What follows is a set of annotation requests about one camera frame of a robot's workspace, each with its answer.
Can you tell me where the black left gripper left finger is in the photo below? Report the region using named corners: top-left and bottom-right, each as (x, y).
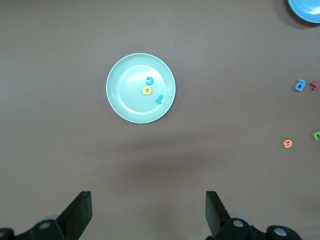
top-left (0, 190), bottom-right (93, 240)

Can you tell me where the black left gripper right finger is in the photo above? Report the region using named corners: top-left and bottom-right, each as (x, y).
top-left (205, 190), bottom-right (304, 240)

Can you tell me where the green plate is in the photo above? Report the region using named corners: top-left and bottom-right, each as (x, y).
top-left (105, 52), bottom-right (177, 125)

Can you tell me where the blue letter a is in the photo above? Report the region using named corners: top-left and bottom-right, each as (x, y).
top-left (293, 78), bottom-right (307, 92)

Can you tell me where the blue plate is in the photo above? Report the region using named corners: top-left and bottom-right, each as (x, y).
top-left (286, 0), bottom-right (320, 24)

